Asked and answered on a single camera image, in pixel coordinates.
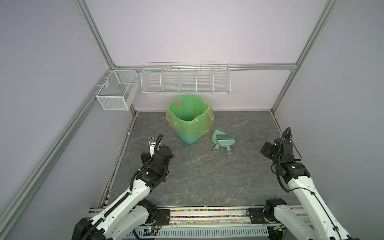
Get mint green hand brush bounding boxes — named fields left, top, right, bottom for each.
left=217, top=134, right=236, bottom=154

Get mint green dustpan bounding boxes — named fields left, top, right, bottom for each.
left=211, top=129, right=226, bottom=153

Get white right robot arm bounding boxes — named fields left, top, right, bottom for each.
left=260, top=128, right=353, bottom=240

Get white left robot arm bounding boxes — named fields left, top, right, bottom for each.
left=72, top=134, right=174, bottom=240

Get green lined trash bin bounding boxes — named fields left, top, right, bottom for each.
left=166, top=94, right=214, bottom=144

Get small white mesh basket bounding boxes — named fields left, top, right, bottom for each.
left=96, top=70, right=140, bottom=111

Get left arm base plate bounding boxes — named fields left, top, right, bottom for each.
left=145, top=209, right=171, bottom=226

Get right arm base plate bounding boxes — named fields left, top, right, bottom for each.
left=246, top=207, right=277, bottom=224

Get long white wire basket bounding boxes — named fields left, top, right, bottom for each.
left=141, top=62, right=232, bottom=95

